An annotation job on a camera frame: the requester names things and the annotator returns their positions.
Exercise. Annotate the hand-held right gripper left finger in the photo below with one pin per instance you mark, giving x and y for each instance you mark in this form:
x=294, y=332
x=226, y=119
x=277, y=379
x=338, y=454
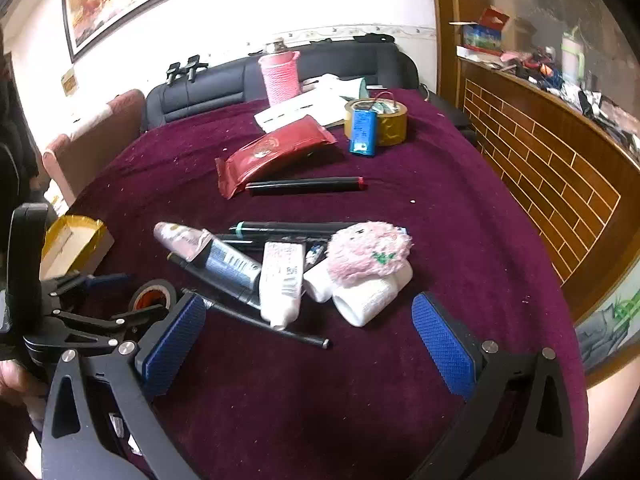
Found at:
x=172, y=345

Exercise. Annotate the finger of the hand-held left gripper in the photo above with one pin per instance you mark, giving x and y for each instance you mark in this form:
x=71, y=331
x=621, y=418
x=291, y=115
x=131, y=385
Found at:
x=90, y=332
x=100, y=282

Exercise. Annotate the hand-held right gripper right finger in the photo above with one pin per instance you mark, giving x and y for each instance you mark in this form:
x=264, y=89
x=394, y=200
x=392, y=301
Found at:
x=442, y=350

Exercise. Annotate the yellow rimmed white tray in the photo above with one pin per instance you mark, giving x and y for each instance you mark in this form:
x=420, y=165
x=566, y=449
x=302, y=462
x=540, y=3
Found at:
x=95, y=240

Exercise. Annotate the black tape roll red core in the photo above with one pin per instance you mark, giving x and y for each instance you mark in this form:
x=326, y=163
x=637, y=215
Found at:
x=150, y=286

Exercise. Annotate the pale pink bottle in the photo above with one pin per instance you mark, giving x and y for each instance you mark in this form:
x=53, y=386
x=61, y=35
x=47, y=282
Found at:
x=180, y=237

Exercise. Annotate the dark blue tube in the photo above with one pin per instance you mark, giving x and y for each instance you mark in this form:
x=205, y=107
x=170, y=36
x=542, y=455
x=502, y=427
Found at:
x=230, y=262

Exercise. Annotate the white tube with barcode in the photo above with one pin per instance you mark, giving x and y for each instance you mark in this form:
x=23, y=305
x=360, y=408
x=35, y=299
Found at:
x=282, y=285

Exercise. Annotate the pink fuzzy plush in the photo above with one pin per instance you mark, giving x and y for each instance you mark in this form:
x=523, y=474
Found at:
x=365, y=250

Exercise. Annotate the thin black pencil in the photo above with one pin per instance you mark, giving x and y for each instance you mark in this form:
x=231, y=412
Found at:
x=300, y=336

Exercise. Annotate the black marker with teal band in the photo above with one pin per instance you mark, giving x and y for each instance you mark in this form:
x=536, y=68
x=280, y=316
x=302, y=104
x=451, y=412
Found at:
x=280, y=227

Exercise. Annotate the black marker with red end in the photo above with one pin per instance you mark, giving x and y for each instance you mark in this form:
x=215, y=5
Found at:
x=300, y=186

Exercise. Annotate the person's left hand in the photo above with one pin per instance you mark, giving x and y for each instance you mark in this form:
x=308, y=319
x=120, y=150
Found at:
x=15, y=377

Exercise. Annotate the person's dark clothing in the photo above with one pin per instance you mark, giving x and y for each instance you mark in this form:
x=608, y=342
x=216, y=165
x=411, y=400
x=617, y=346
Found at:
x=12, y=135

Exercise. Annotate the burgundy tablecloth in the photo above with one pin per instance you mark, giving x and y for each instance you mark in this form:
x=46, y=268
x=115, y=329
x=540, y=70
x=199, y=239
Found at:
x=400, y=200

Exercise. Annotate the bamboo painted panel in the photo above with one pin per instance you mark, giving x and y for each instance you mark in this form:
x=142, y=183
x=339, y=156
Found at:
x=610, y=330

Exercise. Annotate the red foil packet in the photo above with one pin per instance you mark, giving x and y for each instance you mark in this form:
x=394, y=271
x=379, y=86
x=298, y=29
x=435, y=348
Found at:
x=270, y=152

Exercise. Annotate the wooden brick-pattern counter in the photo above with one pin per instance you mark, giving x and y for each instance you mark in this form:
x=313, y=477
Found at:
x=550, y=160

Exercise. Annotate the black clamp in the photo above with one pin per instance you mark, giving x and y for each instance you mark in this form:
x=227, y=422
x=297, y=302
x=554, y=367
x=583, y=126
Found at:
x=175, y=74
x=195, y=67

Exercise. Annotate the black leather sofa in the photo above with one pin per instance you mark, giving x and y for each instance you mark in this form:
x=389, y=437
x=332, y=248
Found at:
x=210, y=90

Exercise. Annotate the blue yellow sponge pack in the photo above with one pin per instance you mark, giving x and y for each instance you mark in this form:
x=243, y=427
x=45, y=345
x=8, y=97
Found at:
x=392, y=130

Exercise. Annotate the blue rectangular box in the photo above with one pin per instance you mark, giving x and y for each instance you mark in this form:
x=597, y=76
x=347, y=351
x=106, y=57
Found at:
x=362, y=132

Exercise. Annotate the white paper stack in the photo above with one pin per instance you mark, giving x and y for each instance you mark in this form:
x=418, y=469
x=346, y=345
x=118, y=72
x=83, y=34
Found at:
x=300, y=110

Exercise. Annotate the white teal packet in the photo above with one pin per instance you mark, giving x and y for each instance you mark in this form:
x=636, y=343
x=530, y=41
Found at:
x=364, y=89

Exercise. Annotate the pink knit-covered bottle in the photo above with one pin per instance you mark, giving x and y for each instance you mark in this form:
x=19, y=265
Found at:
x=280, y=77

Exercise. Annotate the white green tumbler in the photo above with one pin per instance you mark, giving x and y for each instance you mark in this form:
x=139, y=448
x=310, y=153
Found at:
x=574, y=60

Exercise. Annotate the black bag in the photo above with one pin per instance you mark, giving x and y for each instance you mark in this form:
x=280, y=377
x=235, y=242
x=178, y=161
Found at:
x=372, y=39

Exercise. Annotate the red blue tissue box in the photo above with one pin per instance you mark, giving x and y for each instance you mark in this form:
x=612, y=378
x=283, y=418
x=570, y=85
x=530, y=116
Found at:
x=485, y=32

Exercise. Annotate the yellow wall plaque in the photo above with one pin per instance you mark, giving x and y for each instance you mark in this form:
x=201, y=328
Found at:
x=70, y=81

